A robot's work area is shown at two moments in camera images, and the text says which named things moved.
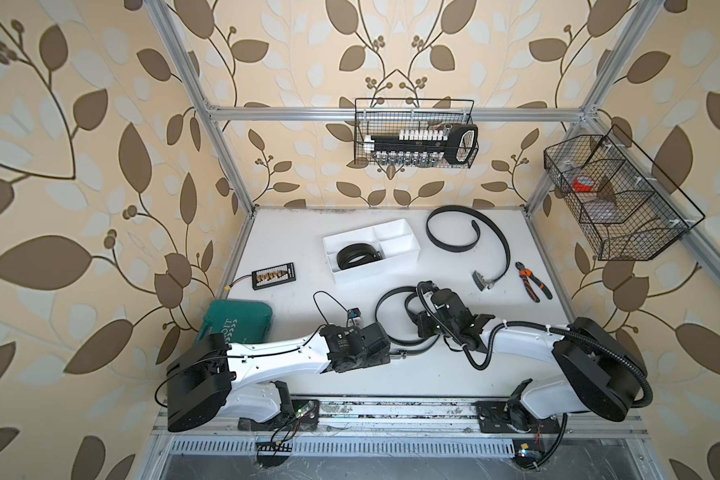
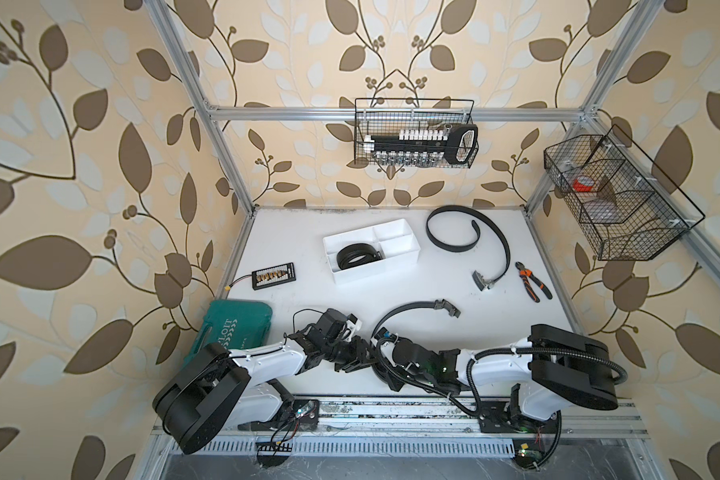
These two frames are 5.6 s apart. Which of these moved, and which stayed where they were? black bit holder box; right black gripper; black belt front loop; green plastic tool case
Moved: right black gripper
Stayed: green plastic tool case; black bit holder box; black belt front loop
